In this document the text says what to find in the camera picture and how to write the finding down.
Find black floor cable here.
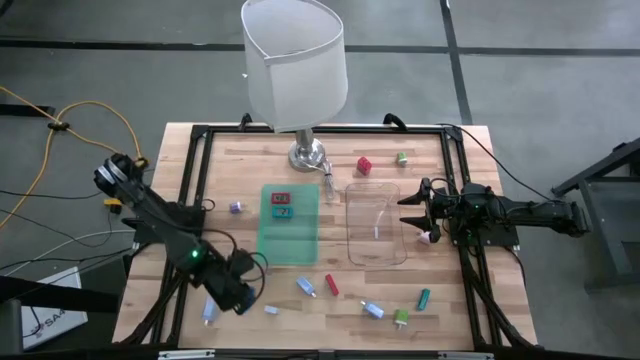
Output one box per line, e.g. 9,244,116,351
0,189,99,200

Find white floor cable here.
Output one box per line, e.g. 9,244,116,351
4,228,136,276

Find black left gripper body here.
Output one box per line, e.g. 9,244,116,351
199,259,254,314

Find clear plastic bin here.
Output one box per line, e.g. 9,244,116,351
344,181,408,268

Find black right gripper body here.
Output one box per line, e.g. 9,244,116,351
421,177,464,245

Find green translucent plastic bin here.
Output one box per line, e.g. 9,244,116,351
255,183,322,267

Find table lamp white shade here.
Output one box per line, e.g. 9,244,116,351
240,0,350,174

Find black aluminium table frame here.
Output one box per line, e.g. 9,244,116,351
119,113,539,351

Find black beam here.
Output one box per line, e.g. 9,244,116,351
0,275,121,315

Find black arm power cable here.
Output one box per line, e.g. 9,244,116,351
437,122,556,204

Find dark metal side table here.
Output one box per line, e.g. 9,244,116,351
551,137,640,289

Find black floor bar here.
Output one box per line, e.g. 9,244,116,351
0,103,56,118

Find white printed sign board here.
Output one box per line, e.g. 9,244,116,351
20,266,89,351

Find silver metal bracket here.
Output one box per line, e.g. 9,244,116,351
438,351,495,360
158,350,216,360

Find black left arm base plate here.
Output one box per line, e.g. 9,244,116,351
122,217,201,246

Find bundled clear lamp cord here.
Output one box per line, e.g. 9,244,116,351
319,158,337,204

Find grey post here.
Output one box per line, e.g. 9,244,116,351
0,298,24,360

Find yellow extension cable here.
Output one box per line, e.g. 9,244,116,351
0,84,149,231

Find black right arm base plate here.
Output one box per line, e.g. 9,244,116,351
452,227,520,247

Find light blue wall charger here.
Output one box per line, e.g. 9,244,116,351
201,297,221,327
295,275,318,299
360,300,386,320

